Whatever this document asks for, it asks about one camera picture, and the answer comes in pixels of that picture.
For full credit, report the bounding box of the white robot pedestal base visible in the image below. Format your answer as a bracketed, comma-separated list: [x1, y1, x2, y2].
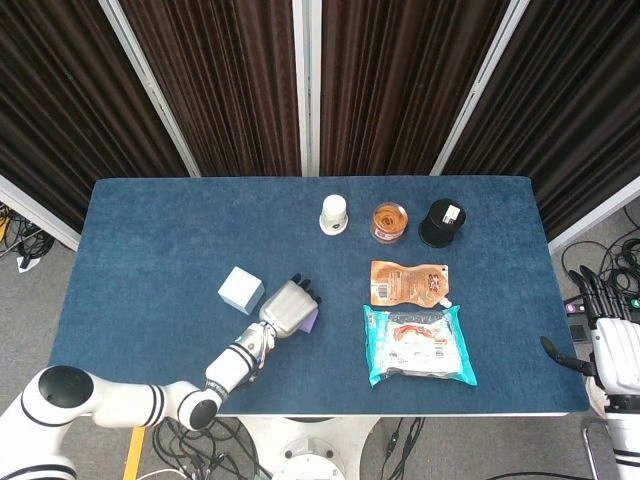
[239, 416, 381, 480]

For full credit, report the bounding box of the large light blue cube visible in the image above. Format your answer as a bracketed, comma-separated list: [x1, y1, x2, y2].
[218, 266, 265, 316]

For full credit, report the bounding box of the black mesh pen holder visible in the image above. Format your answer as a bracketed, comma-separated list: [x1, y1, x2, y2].
[418, 198, 468, 249]

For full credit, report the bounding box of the clear jar of rubber bands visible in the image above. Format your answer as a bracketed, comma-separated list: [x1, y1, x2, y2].
[370, 201, 409, 245]

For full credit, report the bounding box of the black floor cable bundle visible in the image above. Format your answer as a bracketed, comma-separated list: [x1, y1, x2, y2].
[149, 417, 274, 480]
[559, 204, 640, 301]
[0, 202, 56, 264]

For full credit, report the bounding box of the orange spout pouch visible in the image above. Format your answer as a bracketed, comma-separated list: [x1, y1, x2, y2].
[370, 259, 454, 309]

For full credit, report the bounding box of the dark brown pleated curtain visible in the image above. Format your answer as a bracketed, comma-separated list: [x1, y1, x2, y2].
[0, 0, 190, 232]
[119, 0, 304, 177]
[442, 0, 640, 241]
[319, 0, 511, 176]

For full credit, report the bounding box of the upside-down floral paper cup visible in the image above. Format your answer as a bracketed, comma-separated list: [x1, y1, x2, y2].
[318, 194, 350, 236]

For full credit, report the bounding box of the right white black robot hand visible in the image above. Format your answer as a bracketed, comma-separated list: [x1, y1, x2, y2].
[539, 266, 640, 394]

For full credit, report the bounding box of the white partition base rail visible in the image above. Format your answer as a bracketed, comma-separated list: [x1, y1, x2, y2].
[0, 173, 81, 251]
[547, 174, 640, 256]

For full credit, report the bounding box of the teal clear snack bag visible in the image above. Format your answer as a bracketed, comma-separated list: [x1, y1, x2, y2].
[362, 304, 478, 389]

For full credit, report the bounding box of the white table frame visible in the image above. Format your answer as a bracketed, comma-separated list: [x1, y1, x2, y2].
[55, 410, 572, 419]

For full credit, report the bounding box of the black cable with inline switch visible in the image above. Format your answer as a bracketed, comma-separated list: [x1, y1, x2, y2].
[383, 417, 426, 480]

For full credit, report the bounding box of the white partition post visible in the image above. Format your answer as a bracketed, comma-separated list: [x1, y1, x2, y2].
[98, 0, 201, 178]
[430, 0, 531, 176]
[292, 0, 322, 177]

